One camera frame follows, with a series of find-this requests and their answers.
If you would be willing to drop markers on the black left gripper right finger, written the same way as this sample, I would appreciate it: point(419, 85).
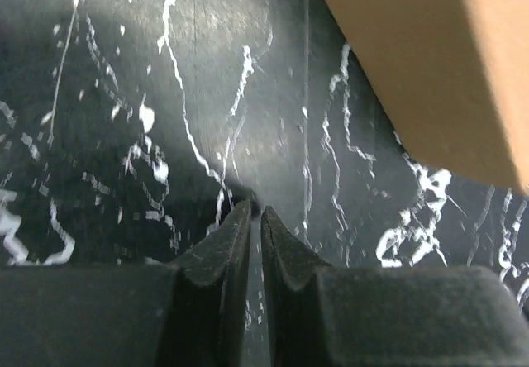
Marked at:
point(323, 315)

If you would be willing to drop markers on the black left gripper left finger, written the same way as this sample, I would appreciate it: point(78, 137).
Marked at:
point(189, 312)

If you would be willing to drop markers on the brown cardboard box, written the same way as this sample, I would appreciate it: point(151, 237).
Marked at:
point(452, 76)

